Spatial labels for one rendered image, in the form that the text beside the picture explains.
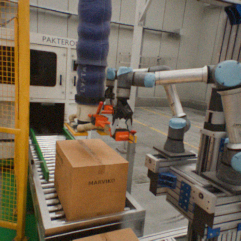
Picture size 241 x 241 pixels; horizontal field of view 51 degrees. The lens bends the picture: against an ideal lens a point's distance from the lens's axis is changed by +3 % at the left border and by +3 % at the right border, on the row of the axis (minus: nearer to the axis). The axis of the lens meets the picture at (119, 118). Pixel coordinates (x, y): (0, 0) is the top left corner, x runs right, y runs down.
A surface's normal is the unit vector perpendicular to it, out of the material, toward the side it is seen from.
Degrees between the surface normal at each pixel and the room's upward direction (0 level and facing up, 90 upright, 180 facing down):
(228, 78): 83
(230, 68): 83
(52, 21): 90
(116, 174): 90
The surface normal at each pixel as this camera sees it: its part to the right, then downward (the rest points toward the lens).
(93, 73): 0.17, -0.17
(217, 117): 0.43, 0.21
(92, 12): -0.01, 0.16
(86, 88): -0.20, -0.10
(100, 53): 0.58, 0.35
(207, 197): -0.90, 0.00
